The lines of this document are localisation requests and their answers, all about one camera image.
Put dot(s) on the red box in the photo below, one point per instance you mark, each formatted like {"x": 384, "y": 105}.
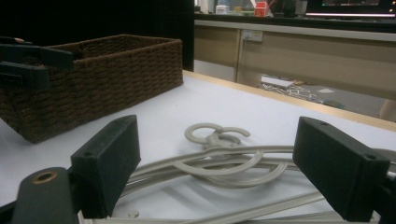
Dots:
{"x": 260, "y": 9}

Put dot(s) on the brown woven basket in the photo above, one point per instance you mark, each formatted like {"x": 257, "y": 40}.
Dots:
{"x": 102, "y": 87}

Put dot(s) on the beige wooden shelf unit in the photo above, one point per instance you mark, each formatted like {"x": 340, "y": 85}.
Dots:
{"x": 311, "y": 59}

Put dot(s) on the black curtain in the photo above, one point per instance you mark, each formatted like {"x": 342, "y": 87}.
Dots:
{"x": 93, "y": 18}

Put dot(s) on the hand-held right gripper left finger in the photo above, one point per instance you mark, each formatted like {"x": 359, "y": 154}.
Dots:
{"x": 106, "y": 168}

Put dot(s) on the white container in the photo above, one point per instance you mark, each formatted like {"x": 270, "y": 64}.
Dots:
{"x": 222, "y": 9}

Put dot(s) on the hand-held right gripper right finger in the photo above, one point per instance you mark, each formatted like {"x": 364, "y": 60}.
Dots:
{"x": 339, "y": 171}

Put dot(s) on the grey plastic clothes hanger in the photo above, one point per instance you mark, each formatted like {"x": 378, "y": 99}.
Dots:
{"x": 237, "y": 130}
{"x": 202, "y": 125}

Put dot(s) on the white wall socket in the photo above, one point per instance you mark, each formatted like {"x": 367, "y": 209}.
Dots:
{"x": 252, "y": 35}

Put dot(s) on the pile of white parts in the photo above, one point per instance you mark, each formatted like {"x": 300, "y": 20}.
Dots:
{"x": 289, "y": 88}

